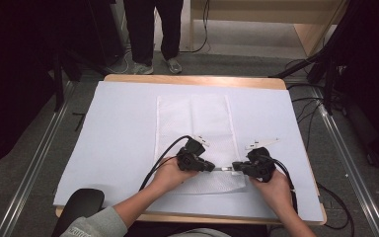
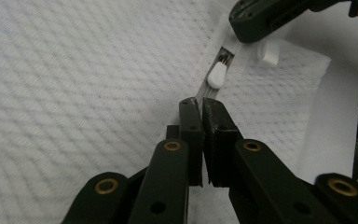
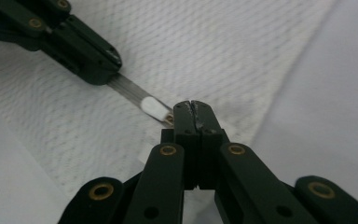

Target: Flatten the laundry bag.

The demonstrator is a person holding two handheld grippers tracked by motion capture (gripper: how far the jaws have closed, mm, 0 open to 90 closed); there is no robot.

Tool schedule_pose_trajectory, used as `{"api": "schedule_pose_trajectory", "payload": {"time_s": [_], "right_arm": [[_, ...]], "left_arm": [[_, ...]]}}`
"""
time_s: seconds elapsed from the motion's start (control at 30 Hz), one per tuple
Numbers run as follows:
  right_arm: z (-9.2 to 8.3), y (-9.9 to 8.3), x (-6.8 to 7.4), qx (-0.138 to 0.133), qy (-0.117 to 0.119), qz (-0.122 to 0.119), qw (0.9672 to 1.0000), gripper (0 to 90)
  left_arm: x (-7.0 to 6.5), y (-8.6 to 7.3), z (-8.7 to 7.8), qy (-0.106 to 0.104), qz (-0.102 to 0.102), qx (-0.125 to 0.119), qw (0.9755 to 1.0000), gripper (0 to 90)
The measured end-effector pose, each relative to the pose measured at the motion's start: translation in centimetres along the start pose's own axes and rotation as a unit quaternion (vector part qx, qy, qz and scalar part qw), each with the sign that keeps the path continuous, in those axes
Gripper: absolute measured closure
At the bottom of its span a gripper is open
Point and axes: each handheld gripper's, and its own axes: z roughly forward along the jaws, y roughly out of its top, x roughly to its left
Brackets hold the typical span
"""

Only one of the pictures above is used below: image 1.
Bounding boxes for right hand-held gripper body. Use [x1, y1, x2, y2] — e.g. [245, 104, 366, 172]
[243, 137, 281, 184]

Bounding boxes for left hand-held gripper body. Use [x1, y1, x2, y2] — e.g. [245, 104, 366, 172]
[176, 134, 211, 173]

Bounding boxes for white towel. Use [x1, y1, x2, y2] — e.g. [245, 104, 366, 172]
[153, 94, 249, 196]

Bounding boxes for person's left hand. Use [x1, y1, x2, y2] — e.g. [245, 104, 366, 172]
[150, 157, 199, 195]

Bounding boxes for person's right hand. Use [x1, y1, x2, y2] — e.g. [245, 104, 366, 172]
[249, 169, 294, 215]

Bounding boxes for grey shirt front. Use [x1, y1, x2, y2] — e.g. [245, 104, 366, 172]
[168, 228, 233, 237]

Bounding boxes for white table cover sheet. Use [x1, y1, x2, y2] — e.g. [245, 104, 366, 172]
[52, 80, 325, 222]

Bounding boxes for wooden table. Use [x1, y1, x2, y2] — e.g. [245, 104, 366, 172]
[54, 73, 328, 227]

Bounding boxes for black metal stand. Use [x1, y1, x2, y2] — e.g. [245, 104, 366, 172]
[50, 48, 113, 113]
[269, 48, 346, 117]

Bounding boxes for grey sleeve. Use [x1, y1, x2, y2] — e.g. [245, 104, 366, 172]
[58, 205, 129, 237]

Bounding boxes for black chair armrest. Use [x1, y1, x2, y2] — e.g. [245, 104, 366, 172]
[50, 188, 106, 237]

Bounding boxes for dark curtain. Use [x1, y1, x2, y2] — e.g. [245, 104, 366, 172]
[322, 0, 379, 170]
[0, 0, 95, 176]

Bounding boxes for black cabinet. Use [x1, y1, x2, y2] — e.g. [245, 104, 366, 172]
[87, 0, 127, 66]

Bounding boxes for light wooden shelf unit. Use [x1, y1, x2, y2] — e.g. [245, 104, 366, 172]
[189, 0, 349, 57]

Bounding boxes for right hand-held gripper black cable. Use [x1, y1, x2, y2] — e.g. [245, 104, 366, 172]
[265, 154, 299, 215]

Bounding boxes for hand-held gripper black cable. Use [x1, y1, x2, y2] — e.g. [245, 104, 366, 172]
[138, 134, 192, 193]
[265, 154, 299, 215]

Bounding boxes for left hand-held gripper black cable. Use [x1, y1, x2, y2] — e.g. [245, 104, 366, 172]
[138, 134, 192, 193]

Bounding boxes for metal floor rail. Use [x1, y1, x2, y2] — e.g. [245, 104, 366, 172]
[310, 86, 379, 237]
[0, 80, 75, 237]

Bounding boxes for black floor cables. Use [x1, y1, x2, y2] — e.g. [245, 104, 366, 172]
[285, 58, 356, 237]

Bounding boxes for white floor cable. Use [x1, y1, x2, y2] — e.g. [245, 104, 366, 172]
[104, 48, 133, 75]

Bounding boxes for hanging black cable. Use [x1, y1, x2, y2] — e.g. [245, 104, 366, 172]
[179, 0, 211, 54]

